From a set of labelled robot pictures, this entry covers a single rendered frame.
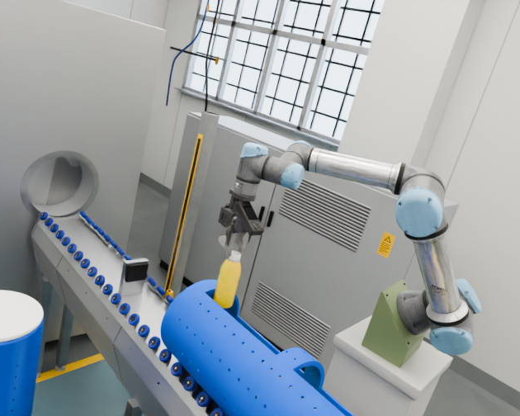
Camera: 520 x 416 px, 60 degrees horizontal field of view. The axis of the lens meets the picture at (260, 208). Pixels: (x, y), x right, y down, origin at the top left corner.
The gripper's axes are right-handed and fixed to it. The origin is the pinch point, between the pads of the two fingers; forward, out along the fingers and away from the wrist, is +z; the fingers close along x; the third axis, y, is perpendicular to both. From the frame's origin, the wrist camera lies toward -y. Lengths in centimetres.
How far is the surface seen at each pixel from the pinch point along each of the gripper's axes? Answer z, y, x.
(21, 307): 33, 41, 48
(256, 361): 17.6, -27.4, 9.5
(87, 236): 43, 110, -3
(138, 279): 36, 51, 0
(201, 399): 40.9, -13.0, 11.9
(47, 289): 78, 121, 9
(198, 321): 19.3, -3.5, 11.7
